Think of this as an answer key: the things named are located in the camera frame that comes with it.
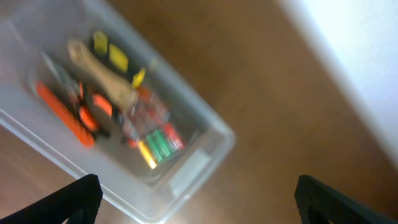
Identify orange scraper wooden handle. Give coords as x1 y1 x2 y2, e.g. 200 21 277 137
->
67 40 146 111

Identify clear plastic storage box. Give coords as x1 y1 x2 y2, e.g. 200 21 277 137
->
1 1 235 223

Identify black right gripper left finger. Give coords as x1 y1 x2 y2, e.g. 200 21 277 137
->
1 174 103 224

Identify orange black long-nose pliers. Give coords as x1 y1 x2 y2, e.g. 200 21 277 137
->
33 51 113 142

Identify small orange handled pliers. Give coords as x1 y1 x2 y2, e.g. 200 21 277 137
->
119 106 142 147

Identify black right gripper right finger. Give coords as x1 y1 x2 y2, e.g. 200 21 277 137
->
294 175 397 224

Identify pack of coloured bits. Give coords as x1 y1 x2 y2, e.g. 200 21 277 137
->
133 93 185 169

